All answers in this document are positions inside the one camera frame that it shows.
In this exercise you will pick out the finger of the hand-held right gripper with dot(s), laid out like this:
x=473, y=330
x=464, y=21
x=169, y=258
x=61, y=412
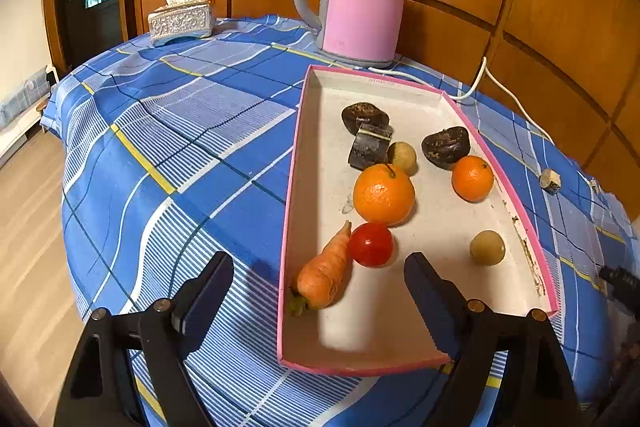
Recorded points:
x=620, y=282

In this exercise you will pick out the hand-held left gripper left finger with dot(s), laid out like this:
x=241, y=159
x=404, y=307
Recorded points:
x=207, y=302

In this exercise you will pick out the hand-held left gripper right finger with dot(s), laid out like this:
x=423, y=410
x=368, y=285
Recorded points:
x=425, y=302

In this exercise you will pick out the pink shallow tray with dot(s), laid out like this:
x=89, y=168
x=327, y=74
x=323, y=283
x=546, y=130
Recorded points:
x=450, y=227

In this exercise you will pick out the red cherry tomato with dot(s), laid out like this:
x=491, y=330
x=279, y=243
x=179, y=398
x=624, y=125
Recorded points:
x=370, y=244

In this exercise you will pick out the tan longan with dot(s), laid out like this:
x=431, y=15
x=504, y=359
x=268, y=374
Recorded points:
x=487, y=247

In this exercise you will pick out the carrot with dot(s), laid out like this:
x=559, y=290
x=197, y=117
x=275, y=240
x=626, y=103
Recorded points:
x=320, y=279

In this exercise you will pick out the large orange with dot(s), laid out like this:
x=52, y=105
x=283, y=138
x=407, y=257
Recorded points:
x=384, y=194

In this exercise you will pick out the small orange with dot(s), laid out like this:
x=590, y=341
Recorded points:
x=472, y=177

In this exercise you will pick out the green-yellow round fruit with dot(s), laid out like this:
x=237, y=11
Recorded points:
x=402, y=158

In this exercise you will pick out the elongated dark purple fruit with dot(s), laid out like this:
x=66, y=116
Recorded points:
x=445, y=146

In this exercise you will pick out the blue plaid tablecloth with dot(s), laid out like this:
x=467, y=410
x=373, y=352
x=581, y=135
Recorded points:
x=175, y=217

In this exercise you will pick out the grey kettle base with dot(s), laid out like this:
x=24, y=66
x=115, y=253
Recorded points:
x=372, y=63

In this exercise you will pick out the white wooden bench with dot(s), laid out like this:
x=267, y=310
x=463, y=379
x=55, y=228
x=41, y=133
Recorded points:
x=20, y=107

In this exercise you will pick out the silver embossed tissue box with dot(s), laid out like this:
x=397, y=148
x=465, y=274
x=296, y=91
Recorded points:
x=182, y=23

